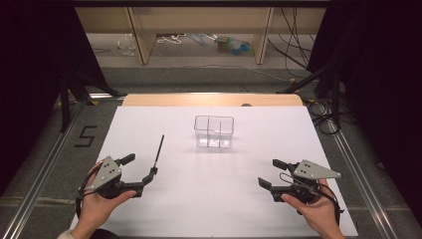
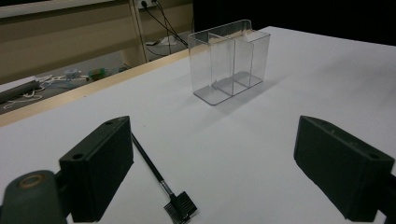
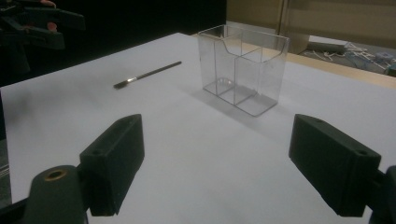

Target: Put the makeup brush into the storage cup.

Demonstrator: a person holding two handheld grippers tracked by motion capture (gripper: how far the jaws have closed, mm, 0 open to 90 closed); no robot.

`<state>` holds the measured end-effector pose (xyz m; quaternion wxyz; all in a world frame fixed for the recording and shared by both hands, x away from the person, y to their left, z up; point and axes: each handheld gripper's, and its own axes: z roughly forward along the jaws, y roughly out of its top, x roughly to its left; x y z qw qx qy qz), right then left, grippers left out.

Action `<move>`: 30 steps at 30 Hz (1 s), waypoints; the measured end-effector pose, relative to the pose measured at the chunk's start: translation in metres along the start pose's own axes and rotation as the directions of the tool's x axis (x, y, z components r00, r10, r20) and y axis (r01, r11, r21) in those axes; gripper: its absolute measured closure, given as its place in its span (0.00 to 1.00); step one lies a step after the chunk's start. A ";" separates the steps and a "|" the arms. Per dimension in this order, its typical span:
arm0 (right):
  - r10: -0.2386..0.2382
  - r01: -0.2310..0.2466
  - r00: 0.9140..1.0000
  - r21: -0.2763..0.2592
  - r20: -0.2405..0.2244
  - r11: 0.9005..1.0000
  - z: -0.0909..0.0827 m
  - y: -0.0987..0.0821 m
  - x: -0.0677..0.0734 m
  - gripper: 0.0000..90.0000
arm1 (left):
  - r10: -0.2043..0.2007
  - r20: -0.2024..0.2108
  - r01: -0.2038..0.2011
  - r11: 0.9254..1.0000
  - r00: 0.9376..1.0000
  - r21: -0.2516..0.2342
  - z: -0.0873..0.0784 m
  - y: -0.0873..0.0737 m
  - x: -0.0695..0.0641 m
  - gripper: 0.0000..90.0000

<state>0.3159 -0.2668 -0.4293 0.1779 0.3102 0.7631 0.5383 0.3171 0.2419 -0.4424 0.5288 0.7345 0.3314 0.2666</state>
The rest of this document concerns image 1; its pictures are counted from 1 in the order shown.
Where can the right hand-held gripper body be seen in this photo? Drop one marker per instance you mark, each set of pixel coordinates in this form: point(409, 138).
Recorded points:
point(312, 171)

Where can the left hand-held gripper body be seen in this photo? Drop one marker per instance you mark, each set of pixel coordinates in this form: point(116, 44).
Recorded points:
point(106, 174)

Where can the thin black pen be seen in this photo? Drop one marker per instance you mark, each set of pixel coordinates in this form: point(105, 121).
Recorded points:
point(159, 151)

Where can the clear plastic compartment organizer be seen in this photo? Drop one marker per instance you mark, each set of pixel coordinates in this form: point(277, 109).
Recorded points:
point(214, 141)

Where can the person's left hand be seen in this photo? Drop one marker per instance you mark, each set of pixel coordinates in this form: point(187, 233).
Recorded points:
point(98, 209)

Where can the person's right hand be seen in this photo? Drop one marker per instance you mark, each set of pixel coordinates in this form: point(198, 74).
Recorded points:
point(318, 215)

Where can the white table cover sheet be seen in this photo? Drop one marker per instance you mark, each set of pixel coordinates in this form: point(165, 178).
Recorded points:
point(212, 186)

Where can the black metal stand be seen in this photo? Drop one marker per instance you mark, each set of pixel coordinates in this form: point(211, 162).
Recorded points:
point(335, 96)
point(66, 99)

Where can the light wooden table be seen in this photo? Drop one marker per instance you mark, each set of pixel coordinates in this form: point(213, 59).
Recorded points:
point(212, 100)

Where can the black curtain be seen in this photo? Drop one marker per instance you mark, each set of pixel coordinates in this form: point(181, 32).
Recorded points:
point(381, 83)
point(30, 83)

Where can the clear plastic bag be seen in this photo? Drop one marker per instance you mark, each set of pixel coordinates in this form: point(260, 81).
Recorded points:
point(126, 45)

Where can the colourful plastic package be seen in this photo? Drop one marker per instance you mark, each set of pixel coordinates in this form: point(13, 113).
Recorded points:
point(234, 46)

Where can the light wooden shelf unit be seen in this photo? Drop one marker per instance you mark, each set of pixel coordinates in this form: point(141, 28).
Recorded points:
point(142, 33)

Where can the aluminium floor rail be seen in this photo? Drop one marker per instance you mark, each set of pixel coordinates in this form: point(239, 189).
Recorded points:
point(361, 186)
point(40, 186)

